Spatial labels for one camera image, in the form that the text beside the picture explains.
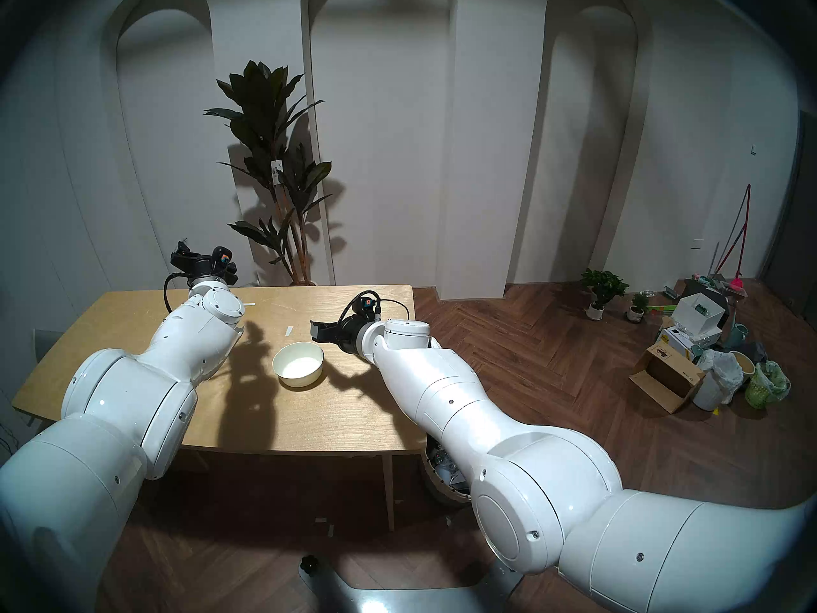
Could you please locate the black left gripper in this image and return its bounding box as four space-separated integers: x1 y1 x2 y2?
170 238 239 286

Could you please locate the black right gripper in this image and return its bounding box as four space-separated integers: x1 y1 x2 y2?
311 316 368 357

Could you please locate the white bowl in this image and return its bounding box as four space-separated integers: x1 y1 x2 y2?
273 342 325 389

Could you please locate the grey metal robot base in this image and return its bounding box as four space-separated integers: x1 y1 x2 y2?
299 554 523 613

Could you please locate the woven wicker basket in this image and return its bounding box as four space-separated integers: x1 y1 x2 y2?
420 433 473 507

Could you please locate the light wooden table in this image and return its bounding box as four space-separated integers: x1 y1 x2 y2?
11 285 427 531

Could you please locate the tall potted leafy plant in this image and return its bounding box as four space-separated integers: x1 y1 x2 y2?
204 61 334 287

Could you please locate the bushy small potted plant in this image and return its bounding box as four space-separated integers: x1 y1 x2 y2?
580 268 629 321

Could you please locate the open brown cardboard box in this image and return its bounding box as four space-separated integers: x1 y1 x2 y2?
629 344 706 414

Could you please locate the white and yellow carton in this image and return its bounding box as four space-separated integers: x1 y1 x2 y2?
657 328 703 360

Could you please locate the white open box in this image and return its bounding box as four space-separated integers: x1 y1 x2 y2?
671 292 727 333

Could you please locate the white plastic bag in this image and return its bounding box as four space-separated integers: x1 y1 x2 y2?
693 349 744 412

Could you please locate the green mesh bag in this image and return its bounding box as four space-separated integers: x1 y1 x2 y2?
745 361 791 409

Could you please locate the dark grey door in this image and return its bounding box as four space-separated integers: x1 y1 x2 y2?
763 110 817 331

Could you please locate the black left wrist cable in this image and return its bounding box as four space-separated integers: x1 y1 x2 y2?
163 272 192 314

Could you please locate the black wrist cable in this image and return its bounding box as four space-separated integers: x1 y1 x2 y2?
338 291 410 322
163 272 192 314

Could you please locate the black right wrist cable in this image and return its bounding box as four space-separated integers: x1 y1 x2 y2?
338 291 410 322

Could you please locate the red handled broom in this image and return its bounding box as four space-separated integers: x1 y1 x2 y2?
714 184 752 292

